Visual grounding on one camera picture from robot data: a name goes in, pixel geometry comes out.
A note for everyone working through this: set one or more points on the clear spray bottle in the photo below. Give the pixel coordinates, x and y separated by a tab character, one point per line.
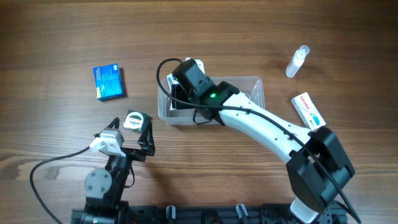
297	61

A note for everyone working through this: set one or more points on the white Hansaplast plaster box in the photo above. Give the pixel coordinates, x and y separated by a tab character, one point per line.
173	83

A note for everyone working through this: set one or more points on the clear plastic container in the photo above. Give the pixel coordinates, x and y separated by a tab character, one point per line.
251	86

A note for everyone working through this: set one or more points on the blue VapoDrops box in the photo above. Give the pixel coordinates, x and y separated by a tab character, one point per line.
108	82

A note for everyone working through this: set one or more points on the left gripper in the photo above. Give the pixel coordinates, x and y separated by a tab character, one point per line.
132	151

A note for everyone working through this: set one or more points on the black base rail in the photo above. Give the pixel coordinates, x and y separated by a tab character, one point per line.
264	214

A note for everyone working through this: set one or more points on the white Panadol box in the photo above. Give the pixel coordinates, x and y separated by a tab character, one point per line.
308	112

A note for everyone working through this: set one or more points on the green round-label box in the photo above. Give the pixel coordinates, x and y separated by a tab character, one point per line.
135	121

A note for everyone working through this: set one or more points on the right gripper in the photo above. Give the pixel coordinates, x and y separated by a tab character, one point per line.
179	96

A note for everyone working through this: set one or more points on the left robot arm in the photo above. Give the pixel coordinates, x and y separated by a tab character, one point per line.
105	187

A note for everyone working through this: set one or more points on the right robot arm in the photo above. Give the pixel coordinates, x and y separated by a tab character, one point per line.
316	163

